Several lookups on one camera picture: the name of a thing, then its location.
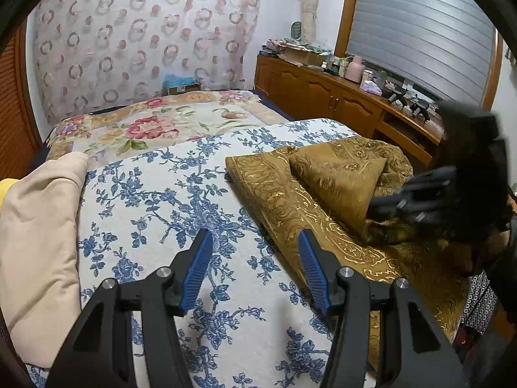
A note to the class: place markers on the small black tripod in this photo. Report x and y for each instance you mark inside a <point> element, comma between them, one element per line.
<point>420,110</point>
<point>394,97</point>

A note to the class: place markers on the teal box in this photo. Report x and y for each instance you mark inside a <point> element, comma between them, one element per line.
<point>179,81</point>

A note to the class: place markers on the black white patterned cloth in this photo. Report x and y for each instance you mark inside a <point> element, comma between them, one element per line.
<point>480,303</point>

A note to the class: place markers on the purple tissue pack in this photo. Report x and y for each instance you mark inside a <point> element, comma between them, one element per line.
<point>369,88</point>

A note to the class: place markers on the wooden cabinet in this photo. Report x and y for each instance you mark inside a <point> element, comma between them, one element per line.
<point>315,89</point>

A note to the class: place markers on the beige cloth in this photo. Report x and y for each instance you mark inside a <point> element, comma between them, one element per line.
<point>36,250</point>

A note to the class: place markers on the yellow plush toy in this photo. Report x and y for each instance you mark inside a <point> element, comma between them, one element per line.
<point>5,192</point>

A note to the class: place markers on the pink floral blanket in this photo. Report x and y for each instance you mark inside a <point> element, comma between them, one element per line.
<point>161,121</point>

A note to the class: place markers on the pink thermos jug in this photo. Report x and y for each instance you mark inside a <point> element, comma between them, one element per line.
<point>354,70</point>

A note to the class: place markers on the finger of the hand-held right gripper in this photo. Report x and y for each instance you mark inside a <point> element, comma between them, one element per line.
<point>412,206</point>

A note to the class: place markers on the circle patterned curtain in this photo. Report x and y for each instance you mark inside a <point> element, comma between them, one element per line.
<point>141,28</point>

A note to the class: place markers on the green round fan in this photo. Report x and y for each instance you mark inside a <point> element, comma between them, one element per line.
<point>297,30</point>

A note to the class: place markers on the blue floral bed sheet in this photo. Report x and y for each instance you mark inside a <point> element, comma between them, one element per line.
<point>161,194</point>

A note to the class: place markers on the brown gold patterned garment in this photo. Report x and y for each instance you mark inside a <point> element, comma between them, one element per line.
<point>323,210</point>

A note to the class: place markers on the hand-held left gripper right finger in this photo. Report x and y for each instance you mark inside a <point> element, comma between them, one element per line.
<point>313,270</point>

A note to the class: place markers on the cardboard box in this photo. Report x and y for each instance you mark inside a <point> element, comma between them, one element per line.
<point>301,54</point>

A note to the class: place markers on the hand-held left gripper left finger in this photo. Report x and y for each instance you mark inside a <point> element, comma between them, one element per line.
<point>198,266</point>

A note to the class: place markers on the wooden slatted door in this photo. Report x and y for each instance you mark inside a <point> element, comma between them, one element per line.
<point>14,109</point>

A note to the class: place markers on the beige lace curtain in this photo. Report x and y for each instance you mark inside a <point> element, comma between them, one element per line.
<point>312,4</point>

